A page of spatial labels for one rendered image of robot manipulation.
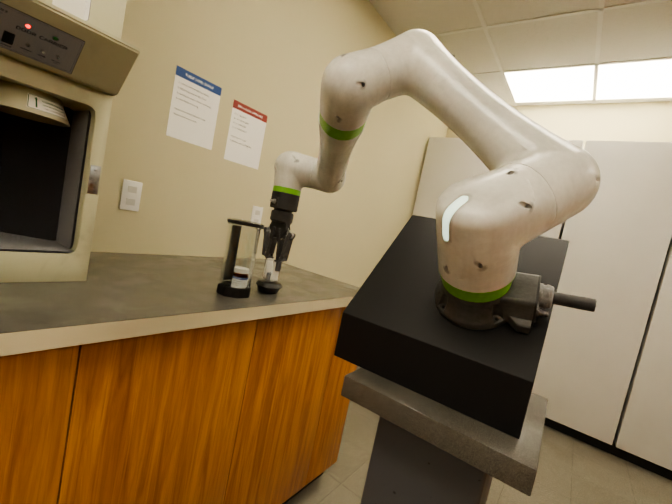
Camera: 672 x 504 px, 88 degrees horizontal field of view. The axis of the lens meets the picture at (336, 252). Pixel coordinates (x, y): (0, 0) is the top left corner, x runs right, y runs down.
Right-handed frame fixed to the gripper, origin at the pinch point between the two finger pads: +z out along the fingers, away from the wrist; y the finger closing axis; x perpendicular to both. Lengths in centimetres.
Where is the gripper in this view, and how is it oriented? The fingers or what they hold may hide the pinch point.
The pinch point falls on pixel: (271, 269)
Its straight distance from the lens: 119.6
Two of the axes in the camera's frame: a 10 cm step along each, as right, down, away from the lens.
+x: 5.8, 0.5, 8.1
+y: 7.9, 2.1, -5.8
